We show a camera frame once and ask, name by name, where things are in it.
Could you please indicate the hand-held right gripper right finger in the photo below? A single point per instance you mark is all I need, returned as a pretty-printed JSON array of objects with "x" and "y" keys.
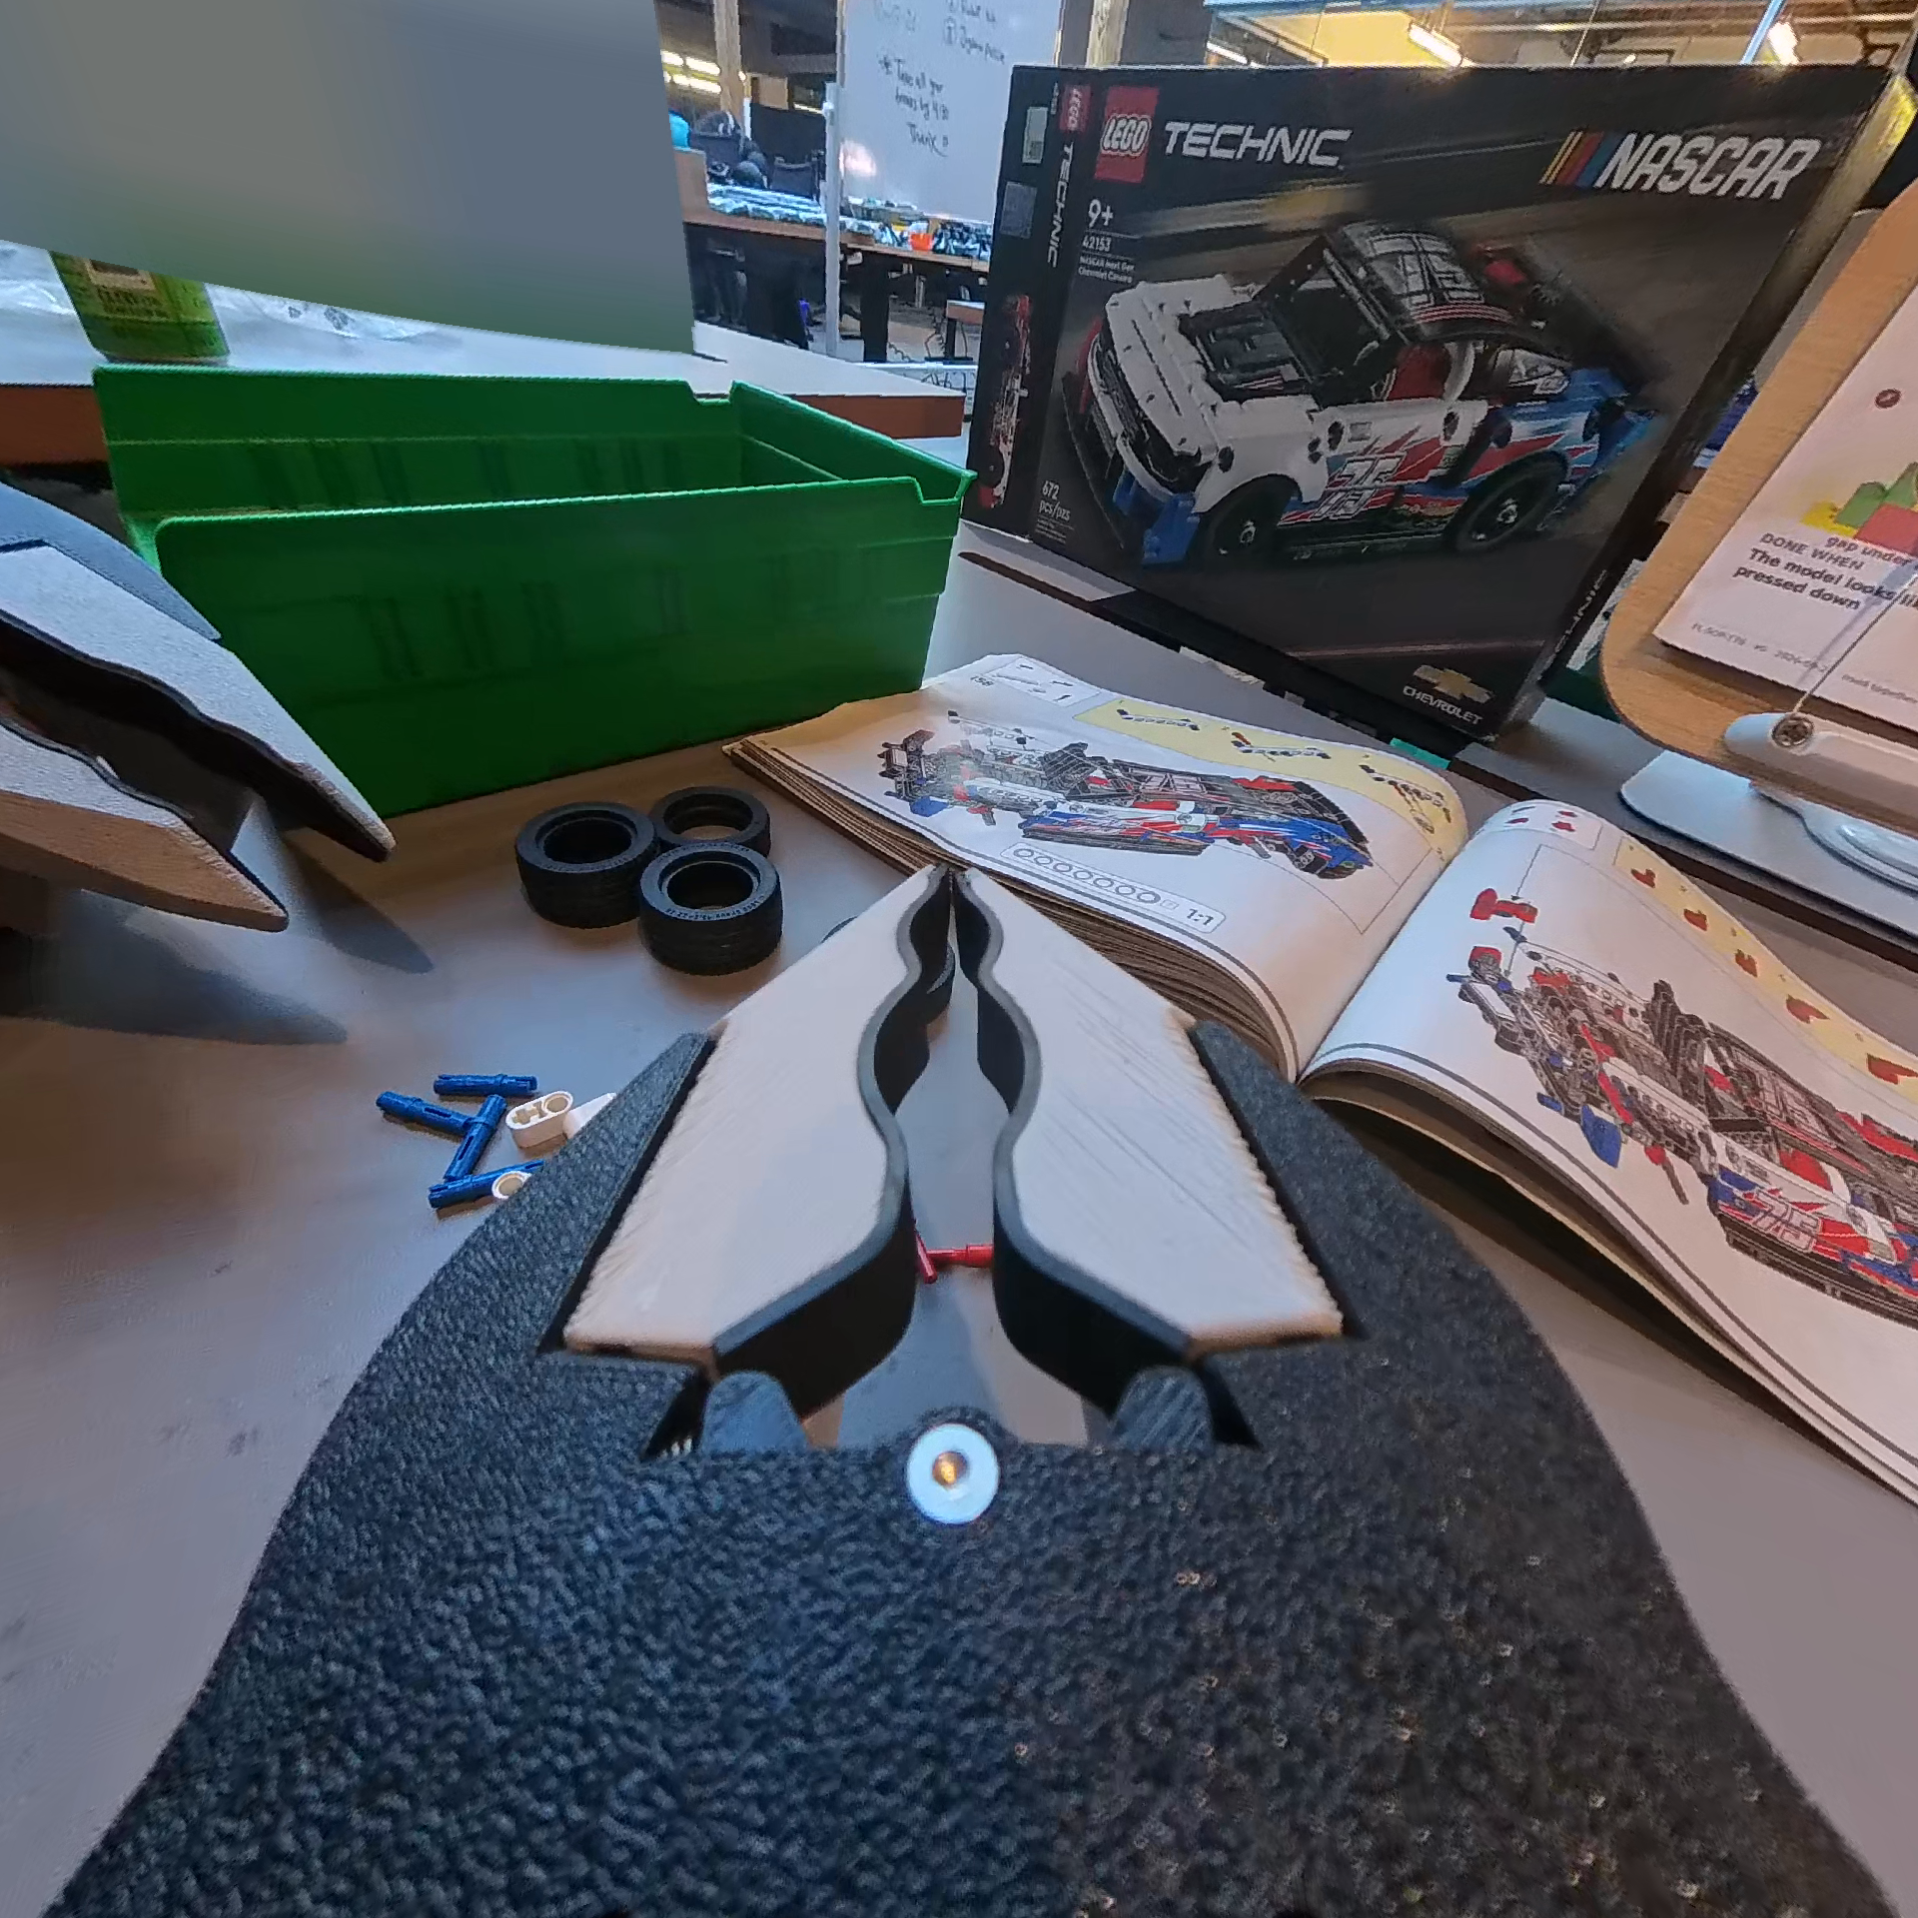
[{"x": 1169, "y": 1200}]

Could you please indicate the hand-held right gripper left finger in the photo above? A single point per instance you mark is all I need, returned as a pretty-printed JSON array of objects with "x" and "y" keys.
[{"x": 750, "y": 1200}]

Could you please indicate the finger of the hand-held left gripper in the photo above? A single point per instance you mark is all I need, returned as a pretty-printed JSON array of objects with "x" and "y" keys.
[
  {"x": 121, "y": 846},
  {"x": 179, "y": 659}
]

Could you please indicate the small red toy pin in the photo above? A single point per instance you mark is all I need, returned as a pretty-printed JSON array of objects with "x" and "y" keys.
[{"x": 960, "y": 1256}]

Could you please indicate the small white toy brick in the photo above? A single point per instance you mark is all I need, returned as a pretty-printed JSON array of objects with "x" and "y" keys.
[{"x": 525, "y": 1131}]

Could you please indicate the black toy tire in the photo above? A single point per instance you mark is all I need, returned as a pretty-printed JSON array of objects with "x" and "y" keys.
[
  {"x": 673, "y": 921},
  {"x": 553, "y": 883},
  {"x": 673, "y": 816},
  {"x": 941, "y": 975}
]

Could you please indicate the toy car instruction booklet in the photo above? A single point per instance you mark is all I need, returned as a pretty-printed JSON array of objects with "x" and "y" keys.
[{"x": 1228, "y": 899}]

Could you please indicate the green plastic bin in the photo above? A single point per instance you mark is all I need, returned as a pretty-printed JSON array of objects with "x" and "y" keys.
[{"x": 525, "y": 659}]

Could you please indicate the green drink can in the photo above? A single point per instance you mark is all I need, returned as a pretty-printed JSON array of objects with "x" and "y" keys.
[{"x": 150, "y": 308}]

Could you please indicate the white stand base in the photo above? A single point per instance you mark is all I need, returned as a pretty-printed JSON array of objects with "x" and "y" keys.
[{"x": 1694, "y": 809}]

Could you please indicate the rounded wooden board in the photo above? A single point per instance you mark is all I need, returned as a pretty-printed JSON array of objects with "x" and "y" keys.
[{"x": 1664, "y": 643}]

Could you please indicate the long wooden workbench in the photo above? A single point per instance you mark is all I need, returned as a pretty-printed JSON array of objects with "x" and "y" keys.
[{"x": 840, "y": 240}]

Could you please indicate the printed paper sheet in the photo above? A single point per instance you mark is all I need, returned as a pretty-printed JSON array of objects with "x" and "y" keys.
[{"x": 1798, "y": 523}]

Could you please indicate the whiteboard on stand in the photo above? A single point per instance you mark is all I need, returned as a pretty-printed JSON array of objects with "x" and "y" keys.
[{"x": 930, "y": 121}]

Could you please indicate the toy car set box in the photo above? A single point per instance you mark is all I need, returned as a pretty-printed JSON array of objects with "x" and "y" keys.
[{"x": 1349, "y": 165}]

